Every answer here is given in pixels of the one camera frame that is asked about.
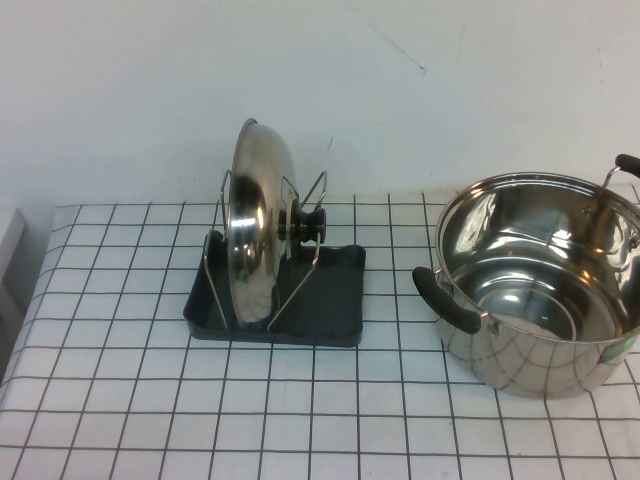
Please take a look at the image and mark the metal wire lid holder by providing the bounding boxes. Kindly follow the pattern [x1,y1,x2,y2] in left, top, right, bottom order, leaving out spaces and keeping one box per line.
[206,168,330,333]

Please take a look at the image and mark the stainless steel pot black handles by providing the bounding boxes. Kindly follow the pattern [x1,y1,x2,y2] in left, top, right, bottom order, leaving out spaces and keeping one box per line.
[412,153,640,402]

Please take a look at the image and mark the black plastic rack tray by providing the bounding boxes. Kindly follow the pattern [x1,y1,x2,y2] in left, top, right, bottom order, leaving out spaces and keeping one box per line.
[183,232,369,348]

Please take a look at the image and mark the grey white box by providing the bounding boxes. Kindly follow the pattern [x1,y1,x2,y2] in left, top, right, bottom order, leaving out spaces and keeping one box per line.
[0,207,29,321]

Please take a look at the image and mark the stainless steel pot lid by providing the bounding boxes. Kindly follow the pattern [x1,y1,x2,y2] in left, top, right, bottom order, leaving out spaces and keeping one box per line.
[225,117,332,332]

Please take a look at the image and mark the white black-grid tablecloth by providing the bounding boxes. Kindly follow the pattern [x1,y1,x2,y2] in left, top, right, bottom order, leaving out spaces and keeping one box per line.
[0,192,640,480]

